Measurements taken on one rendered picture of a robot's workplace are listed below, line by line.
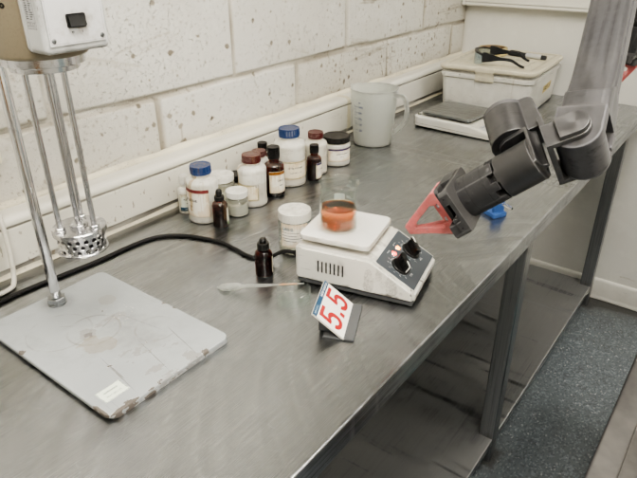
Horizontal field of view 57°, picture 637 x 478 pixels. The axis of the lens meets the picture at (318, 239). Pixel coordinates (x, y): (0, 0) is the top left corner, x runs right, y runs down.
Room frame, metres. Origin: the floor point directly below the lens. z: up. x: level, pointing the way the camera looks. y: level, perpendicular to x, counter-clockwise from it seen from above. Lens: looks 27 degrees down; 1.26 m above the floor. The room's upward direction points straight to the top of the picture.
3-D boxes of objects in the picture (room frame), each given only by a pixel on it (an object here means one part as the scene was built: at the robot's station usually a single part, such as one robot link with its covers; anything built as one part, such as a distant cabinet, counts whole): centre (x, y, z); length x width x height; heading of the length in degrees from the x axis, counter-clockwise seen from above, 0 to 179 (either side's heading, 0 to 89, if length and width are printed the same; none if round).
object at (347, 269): (0.85, -0.07, 0.79); 0.22 x 0.13 x 0.08; 66
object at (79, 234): (0.69, 0.31, 1.02); 0.07 x 0.07 x 0.25
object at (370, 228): (0.86, -0.05, 0.83); 0.12 x 0.12 x 0.01; 66
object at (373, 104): (1.56, -0.16, 0.82); 0.18 x 0.13 x 0.15; 52
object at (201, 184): (1.08, 0.23, 0.81); 0.06 x 0.06 x 0.11
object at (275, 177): (1.20, 0.10, 0.80); 0.04 x 0.04 x 0.11
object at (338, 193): (0.85, -0.03, 0.88); 0.07 x 0.06 x 0.08; 38
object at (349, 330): (0.72, -0.03, 0.77); 0.09 x 0.06 x 0.04; 168
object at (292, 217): (0.94, 0.04, 0.79); 0.06 x 0.06 x 0.08
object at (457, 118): (1.71, -0.44, 0.77); 0.26 x 0.19 x 0.05; 50
